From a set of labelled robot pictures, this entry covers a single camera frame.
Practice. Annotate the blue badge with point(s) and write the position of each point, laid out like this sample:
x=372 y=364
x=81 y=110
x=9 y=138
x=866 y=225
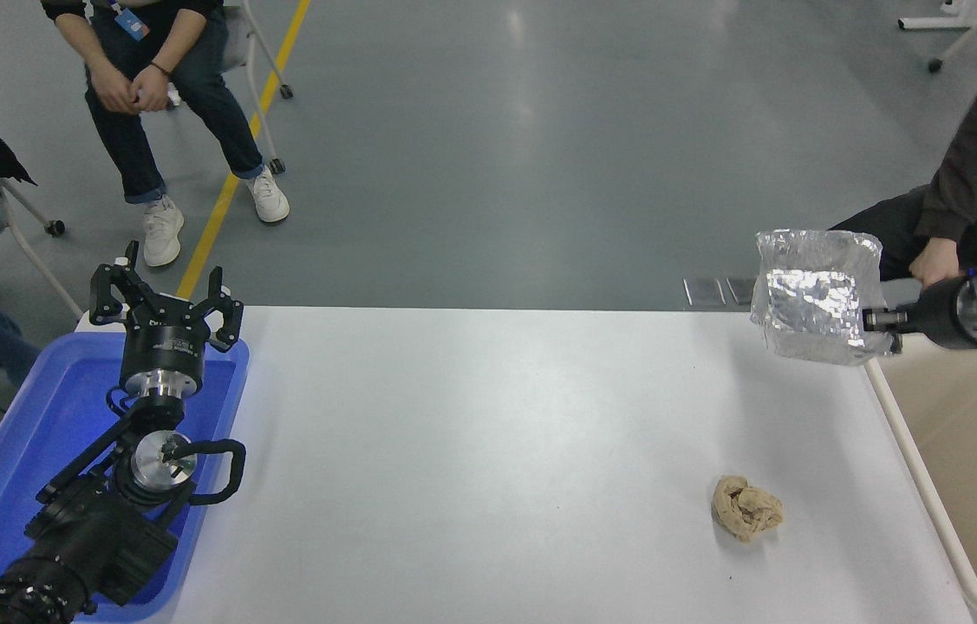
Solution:
x=132 y=22

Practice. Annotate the person's hand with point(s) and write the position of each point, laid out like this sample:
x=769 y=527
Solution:
x=934 y=262

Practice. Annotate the white wheeled chair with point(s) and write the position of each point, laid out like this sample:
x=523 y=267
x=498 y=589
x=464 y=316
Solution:
x=965 y=26
x=16 y=225
x=258 y=78

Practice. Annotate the seated person's right hand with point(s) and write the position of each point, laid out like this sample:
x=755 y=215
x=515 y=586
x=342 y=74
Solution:
x=113 y=91

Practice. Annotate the blue plastic tray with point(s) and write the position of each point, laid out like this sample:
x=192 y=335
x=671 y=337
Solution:
x=20 y=451

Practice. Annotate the seated person's left hand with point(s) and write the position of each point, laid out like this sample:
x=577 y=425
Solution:
x=152 y=88

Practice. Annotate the metal floor plate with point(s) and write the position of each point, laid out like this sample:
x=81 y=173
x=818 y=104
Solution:
x=741 y=291
x=703 y=292

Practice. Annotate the seated person with badge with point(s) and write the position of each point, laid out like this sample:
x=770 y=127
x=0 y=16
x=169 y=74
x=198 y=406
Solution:
x=159 y=113

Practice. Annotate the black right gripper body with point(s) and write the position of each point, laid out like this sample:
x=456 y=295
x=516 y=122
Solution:
x=939 y=316

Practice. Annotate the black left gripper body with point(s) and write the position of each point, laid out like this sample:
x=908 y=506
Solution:
x=166 y=342

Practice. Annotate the crumpled tan paper ball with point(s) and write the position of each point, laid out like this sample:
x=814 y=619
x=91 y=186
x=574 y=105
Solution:
x=746 y=510

